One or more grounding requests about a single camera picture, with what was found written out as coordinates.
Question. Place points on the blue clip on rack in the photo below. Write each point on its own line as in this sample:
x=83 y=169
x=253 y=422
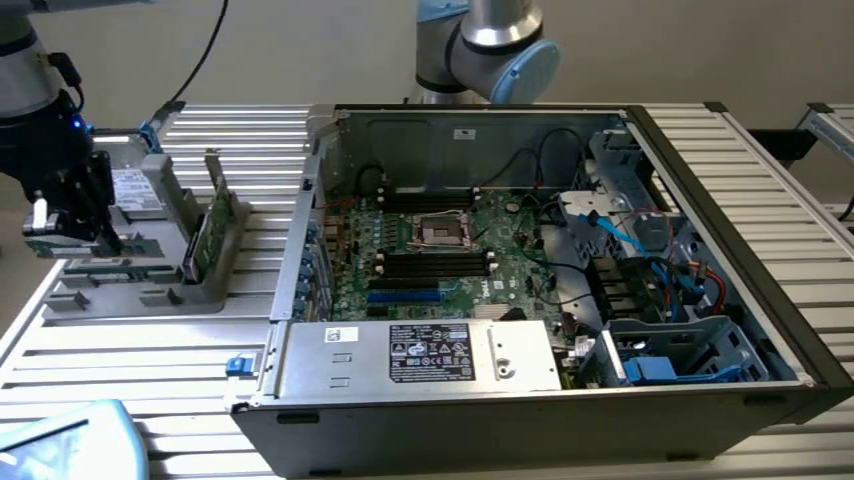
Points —
x=149 y=136

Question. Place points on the silver chipset heatsink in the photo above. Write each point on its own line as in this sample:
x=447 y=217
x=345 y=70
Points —
x=495 y=312

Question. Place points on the light blue robot joint cap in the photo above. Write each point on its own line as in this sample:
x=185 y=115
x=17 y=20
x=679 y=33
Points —
x=80 y=445

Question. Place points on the green RAM stick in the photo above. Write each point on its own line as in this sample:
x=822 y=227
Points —
x=136 y=248

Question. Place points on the open grey PC case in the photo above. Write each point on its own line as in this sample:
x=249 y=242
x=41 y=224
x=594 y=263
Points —
x=507 y=430

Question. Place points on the coin cell battery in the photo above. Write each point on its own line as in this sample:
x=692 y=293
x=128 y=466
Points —
x=512 y=205

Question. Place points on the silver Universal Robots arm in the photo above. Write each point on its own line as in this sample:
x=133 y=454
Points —
x=483 y=35

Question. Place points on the green graphics card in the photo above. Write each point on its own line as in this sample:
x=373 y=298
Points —
x=212 y=230

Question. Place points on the grey parts rack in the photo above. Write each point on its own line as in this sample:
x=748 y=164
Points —
x=200 y=300

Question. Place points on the metal disk bay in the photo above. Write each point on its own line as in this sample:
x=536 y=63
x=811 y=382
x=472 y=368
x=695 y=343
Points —
x=623 y=165

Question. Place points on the blue case latch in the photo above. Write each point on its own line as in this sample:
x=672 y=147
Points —
x=241 y=365

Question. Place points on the metal drive cage blue trim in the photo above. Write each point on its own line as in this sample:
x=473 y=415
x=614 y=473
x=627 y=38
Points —
x=707 y=335

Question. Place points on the CPU socket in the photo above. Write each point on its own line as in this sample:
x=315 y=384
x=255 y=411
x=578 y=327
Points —
x=435 y=231

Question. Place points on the hard disk with white label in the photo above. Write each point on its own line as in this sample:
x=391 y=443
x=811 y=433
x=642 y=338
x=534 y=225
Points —
x=136 y=192

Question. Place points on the grey power supply unit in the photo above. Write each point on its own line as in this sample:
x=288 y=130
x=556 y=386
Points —
x=373 y=355

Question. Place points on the black RAM slot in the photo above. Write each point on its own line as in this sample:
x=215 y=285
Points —
x=433 y=262
x=429 y=201
x=433 y=268
x=433 y=256
x=433 y=274
x=429 y=191
x=429 y=207
x=429 y=196

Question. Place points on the neighbouring metal slat table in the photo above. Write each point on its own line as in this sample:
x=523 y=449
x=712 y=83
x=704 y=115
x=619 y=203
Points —
x=830 y=130

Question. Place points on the blue expansion slot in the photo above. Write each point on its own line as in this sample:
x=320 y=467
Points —
x=405 y=297

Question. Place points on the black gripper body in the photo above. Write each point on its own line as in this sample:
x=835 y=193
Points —
x=40 y=145

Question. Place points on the green motherboard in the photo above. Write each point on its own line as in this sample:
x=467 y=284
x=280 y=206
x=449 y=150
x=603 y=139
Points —
x=507 y=260

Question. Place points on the long black expansion slot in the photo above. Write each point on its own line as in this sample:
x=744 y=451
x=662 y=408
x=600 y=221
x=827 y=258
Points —
x=403 y=284

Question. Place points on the short black expansion slot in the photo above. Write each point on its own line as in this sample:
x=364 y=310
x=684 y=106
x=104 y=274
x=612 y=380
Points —
x=375 y=311

